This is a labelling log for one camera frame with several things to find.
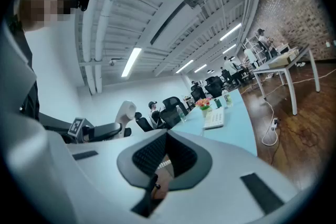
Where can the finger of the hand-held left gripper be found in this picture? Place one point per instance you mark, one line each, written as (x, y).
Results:
(127, 132)
(127, 111)

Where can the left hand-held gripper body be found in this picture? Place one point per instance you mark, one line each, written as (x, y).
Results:
(102, 130)

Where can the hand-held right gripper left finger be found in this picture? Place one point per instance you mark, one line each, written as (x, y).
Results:
(105, 168)

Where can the clear bottle green label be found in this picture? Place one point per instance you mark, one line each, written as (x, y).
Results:
(228, 98)

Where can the flat cardboard box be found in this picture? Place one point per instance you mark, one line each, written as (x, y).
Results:
(283, 59)

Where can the long ceiling light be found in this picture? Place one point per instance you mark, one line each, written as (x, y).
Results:
(184, 66)
(230, 31)
(131, 61)

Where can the white metal shelf rack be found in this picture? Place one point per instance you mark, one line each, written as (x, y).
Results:
(253, 46)

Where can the black mesh office chair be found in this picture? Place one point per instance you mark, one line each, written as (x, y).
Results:
(197, 92)
(213, 85)
(172, 111)

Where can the white power strip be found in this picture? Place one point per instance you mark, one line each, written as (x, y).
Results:
(274, 123)

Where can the clear plastic water bottle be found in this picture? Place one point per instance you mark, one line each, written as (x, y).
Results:
(181, 113)

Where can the white metal-legged table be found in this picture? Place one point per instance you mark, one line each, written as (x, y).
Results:
(288, 70)

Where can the potted orange flowers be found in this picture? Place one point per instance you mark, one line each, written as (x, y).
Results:
(203, 105)

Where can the person's white shirt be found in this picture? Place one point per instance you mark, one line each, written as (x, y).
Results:
(55, 68)

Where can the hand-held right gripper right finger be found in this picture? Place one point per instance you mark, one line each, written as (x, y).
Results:
(225, 165)

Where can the white telephone base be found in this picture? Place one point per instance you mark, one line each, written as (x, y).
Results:
(214, 118)

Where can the white dome security camera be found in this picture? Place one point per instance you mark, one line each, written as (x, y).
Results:
(113, 62)

